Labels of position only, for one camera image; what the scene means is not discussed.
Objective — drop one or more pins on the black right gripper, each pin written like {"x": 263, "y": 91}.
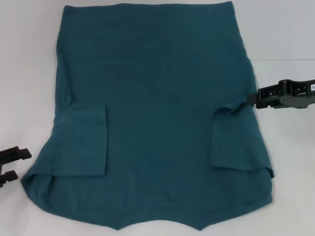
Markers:
{"x": 299, "y": 94}

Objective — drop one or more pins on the teal blue t-shirt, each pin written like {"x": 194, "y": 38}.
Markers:
{"x": 152, "y": 110}

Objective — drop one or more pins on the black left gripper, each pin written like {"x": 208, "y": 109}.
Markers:
{"x": 3, "y": 162}

